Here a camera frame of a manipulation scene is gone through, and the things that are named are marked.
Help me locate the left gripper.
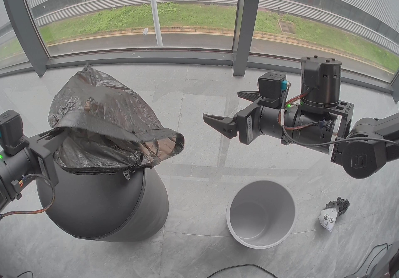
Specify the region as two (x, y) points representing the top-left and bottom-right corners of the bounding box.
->
(0, 131), (65, 209)

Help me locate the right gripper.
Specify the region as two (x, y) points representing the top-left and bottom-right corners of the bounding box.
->
(203, 90), (339, 155)

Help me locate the black plastic bag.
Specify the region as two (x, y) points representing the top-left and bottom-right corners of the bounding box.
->
(47, 65), (185, 181)

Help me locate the white trash bin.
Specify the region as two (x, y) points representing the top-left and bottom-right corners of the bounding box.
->
(226, 180), (296, 249)

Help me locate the crumpled black plastic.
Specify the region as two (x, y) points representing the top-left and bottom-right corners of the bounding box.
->
(326, 196), (350, 217)

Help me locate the dark grey round chair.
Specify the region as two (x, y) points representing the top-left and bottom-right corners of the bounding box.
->
(36, 158), (170, 242)

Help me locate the window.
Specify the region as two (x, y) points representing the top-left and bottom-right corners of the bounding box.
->
(0, 0), (399, 103)

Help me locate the crumpled white printed paper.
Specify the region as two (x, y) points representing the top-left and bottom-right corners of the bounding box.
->
(318, 203), (339, 233)

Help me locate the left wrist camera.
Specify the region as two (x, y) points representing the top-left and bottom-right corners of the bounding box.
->
(0, 110), (32, 157)

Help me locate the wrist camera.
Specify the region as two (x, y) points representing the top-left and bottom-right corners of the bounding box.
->
(0, 110), (32, 157)
(249, 72), (287, 110)

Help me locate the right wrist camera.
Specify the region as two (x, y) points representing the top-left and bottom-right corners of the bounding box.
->
(249, 72), (287, 110)

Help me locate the black cable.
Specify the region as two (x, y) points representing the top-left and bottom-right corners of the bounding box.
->
(354, 242), (394, 278)
(204, 264), (279, 278)

